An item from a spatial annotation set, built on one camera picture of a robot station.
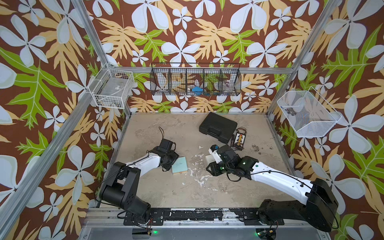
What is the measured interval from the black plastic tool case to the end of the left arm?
1.05 ft

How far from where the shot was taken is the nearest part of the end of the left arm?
691mm

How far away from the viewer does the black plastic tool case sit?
1.03 m
